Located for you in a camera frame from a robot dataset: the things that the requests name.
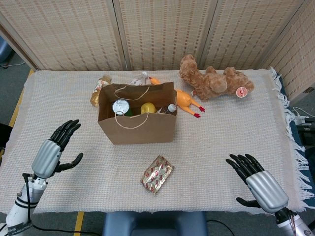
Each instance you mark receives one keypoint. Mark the amber tea bottle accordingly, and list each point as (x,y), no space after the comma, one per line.
(94,98)

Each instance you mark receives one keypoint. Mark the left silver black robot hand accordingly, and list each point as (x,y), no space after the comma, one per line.
(46,157)

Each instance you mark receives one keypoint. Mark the white woven tablecloth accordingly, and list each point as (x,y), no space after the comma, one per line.
(221,137)

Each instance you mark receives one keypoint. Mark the brown teddy bear plush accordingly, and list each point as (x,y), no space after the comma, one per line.
(209,83)

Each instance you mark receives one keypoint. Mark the beige folding screen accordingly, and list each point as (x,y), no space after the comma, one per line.
(160,32)

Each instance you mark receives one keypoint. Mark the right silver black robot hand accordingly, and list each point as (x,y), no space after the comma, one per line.
(267,190)

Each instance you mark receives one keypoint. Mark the green chips can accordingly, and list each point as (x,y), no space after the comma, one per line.
(120,106)

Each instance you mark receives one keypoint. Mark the yellow rubber chicken toy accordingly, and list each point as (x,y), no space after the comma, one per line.
(183,98)

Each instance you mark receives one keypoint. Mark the black box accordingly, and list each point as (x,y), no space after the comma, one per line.
(307,135)

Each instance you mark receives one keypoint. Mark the blue chair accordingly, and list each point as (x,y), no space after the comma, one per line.
(152,223)

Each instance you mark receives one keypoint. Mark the clear bottle white cap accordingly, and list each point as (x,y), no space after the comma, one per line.
(137,79)

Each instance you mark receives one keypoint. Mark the red gold snack packet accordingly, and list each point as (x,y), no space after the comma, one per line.
(157,175)

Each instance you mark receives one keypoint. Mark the white power strip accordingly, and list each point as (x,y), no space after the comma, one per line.
(299,120)

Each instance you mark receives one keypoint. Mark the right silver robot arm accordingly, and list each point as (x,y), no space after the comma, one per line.
(295,226)

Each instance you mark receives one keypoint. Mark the transparent water bottle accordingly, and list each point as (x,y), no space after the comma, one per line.
(171,107)

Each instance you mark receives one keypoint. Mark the brown paper bag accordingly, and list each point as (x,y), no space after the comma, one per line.
(147,130)

